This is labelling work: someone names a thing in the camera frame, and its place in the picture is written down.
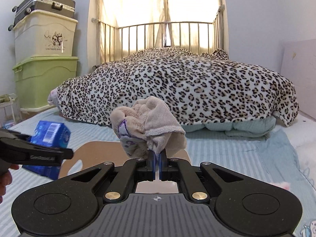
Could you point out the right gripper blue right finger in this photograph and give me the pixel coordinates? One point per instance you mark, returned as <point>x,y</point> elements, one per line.
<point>162,166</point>

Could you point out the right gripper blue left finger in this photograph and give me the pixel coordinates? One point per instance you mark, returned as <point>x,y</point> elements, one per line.
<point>151,166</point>

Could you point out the beige fuzzy sock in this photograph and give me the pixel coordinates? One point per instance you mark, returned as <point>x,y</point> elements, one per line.
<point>147,126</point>

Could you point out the blue tissue pack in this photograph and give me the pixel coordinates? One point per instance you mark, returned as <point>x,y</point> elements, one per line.
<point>53,135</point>

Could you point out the person's left hand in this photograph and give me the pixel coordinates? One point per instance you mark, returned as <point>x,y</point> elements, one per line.
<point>5,180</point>

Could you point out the small white side rack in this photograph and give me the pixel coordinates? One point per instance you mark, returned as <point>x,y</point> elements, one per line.
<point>10,114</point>

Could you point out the pink cloth under blanket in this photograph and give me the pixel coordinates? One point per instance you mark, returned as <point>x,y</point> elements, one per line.
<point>53,97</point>

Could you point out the beige plastic basket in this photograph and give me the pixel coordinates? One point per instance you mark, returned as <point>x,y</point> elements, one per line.
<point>96,152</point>

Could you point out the leopard print blanket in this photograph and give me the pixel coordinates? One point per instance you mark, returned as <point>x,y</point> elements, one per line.
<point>205,88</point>

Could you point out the light green quilt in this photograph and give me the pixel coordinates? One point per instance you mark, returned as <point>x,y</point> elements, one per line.
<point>252,129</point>

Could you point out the cream plastic storage box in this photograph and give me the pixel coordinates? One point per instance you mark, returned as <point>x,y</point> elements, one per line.
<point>43,33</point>

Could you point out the white pillow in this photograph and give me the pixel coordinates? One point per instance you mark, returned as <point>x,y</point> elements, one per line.
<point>302,137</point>

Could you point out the silver grey suitcase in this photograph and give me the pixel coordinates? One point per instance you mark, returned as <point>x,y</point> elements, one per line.
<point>61,7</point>

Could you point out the cream window curtain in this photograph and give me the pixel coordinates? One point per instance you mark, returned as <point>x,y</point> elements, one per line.
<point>119,13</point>

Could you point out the lilac headboard panel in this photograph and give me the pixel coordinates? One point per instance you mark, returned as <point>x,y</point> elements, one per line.
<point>298,65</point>

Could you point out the metal bed rail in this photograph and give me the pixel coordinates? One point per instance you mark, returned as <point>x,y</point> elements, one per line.
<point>116,43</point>

